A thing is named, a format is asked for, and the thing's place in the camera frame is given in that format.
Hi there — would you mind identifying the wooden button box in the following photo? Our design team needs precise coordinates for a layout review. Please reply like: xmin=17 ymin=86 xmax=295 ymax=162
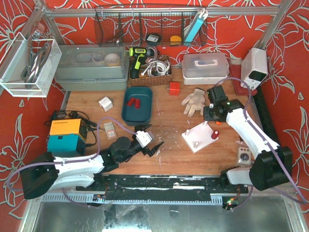
xmin=236 ymin=145 xmax=252 ymax=166

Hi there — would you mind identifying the white peg board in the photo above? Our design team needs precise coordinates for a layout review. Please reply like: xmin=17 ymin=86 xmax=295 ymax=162
xmin=182 ymin=121 xmax=219 ymax=153

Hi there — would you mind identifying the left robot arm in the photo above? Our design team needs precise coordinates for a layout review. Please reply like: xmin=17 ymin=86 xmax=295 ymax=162
xmin=20 ymin=124 xmax=157 ymax=200

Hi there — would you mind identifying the white lidded plastic case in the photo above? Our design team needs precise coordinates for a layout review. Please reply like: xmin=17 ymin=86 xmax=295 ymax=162
xmin=182 ymin=53 xmax=229 ymax=85

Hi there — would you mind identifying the yellow tape measure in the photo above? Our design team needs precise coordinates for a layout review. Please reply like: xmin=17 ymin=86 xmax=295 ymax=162
xmin=170 ymin=35 xmax=182 ymax=46

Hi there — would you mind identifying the teal white box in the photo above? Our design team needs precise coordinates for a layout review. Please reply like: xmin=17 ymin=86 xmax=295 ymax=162
xmin=183 ymin=8 xmax=209 ymax=46

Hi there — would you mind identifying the black wire basket shelf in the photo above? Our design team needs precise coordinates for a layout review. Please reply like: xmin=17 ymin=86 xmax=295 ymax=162
xmin=94 ymin=3 xmax=207 ymax=46

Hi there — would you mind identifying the clear acrylic wall bin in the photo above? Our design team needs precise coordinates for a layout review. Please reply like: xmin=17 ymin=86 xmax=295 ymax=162
xmin=0 ymin=33 xmax=62 ymax=98

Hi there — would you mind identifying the orange cube power socket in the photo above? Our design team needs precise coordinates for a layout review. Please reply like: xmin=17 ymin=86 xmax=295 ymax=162
xmin=168 ymin=82 xmax=180 ymax=96

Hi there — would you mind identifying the red foam pad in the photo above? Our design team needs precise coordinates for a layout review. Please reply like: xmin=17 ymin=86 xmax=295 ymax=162
xmin=228 ymin=64 xmax=258 ymax=96

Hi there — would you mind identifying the yellow black power drill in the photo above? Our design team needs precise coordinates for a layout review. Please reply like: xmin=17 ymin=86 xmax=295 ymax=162
xmin=129 ymin=47 xmax=155 ymax=79

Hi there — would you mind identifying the black round tape measure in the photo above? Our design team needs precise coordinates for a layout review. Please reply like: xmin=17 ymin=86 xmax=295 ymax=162
xmin=145 ymin=33 xmax=161 ymax=46

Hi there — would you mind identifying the white cube power socket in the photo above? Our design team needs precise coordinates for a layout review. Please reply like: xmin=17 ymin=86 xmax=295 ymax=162
xmin=98 ymin=97 xmax=113 ymax=112

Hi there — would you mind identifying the white cable coil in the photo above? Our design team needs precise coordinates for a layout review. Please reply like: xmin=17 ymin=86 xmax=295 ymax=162
xmin=152 ymin=60 xmax=171 ymax=76

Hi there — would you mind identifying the white power supply unit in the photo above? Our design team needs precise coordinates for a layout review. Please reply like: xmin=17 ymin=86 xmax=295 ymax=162
xmin=240 ymin=48 xmax=267 ymax=91

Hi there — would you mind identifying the black cable bundle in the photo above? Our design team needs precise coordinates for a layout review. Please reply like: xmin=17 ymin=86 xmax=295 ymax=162
xmin=44 ymin=110 xmax=107 ymax=145

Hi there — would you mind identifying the white work glove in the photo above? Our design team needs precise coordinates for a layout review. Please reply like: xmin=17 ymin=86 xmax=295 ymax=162
xmin=182 ymin=88 xmax=206 ymax=117

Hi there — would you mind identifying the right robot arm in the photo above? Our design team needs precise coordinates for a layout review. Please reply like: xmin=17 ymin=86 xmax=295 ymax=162
xmin=182 ymin=100 xmax=293 ymax=191

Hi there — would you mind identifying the grey plastic storage box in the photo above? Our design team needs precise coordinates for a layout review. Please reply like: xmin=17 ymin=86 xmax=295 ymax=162
xmin=55 ymin=44 xmax=129 ymax=91

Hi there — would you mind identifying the woven wicker basket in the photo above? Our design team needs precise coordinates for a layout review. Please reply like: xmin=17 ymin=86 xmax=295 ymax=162
xmin=128 ymin=55 xmax=172 ymax=87

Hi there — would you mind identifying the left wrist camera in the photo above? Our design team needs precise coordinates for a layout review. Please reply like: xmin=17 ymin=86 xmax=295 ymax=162
xmin=133 ymin=131 xmax=154 ymax=148

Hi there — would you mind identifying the teal plastic tray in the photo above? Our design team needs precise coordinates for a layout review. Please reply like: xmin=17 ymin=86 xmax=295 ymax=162
xmin=121 ymin=87 xmax=153 ymax=126

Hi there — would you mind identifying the orange teal battery charger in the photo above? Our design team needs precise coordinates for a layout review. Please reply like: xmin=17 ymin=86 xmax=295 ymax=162
xmin=47 ymin=118 xmax=88 ymax=158

